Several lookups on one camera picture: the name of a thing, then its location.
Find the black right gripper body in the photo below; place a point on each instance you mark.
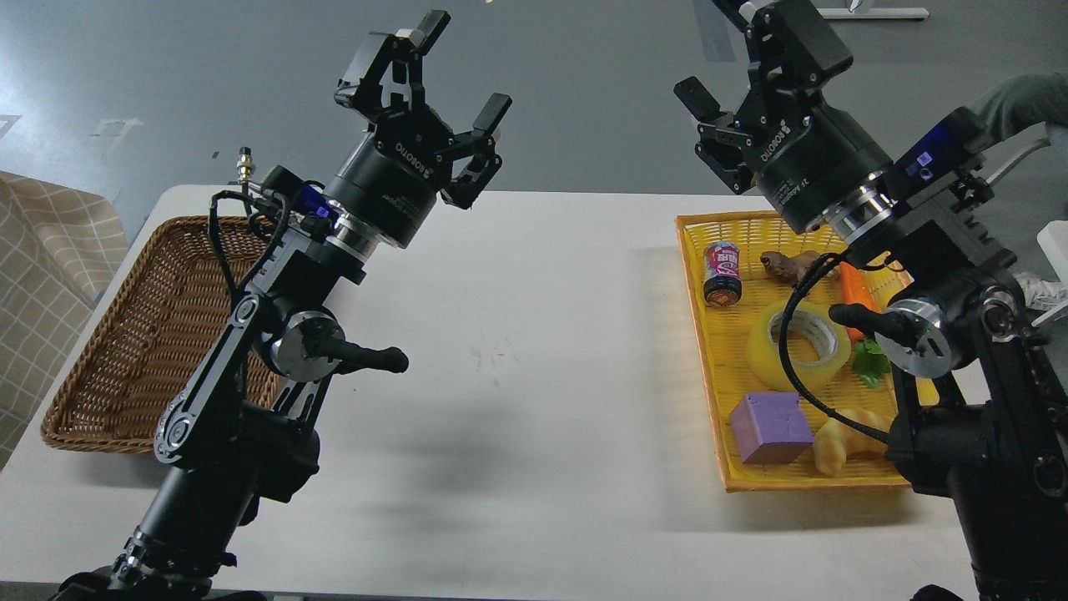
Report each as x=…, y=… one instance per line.
x=807, y=154

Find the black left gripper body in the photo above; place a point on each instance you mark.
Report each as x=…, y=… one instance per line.
x=391, y=180

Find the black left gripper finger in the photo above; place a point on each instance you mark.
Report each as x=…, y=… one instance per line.
x=479, y=147
x=384, y=80

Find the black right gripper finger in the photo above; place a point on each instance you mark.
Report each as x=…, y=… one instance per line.
x=728, y=141
x=793, y=53

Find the yellow tape roll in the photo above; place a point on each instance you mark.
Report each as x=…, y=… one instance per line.
x=817, y=347

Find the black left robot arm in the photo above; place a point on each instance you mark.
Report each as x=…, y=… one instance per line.
x=243, y=427

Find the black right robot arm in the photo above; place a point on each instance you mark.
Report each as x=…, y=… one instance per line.
x=980, y=411

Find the brown toy animal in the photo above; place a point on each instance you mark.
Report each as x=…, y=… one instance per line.
x=787, y=270

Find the small soda can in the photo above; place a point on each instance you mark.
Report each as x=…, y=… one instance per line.
x=723, y=285

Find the orange toy carrot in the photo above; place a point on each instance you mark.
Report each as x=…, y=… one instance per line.
x=869, y=364

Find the office chair leg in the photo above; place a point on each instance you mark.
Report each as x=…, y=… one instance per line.
x=1001, y=172

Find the person in green trousers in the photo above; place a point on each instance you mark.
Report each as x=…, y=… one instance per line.
x=1021, y=102

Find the brown wicker basket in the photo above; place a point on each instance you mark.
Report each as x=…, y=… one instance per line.
x=166, y=315

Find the purple cube block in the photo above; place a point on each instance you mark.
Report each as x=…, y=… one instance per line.
x=770, y=428

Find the toy croissant bread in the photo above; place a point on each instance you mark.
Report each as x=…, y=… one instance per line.
x=835, y=442

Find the beige checkered cloth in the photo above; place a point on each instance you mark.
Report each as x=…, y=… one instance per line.
x=60, y=249

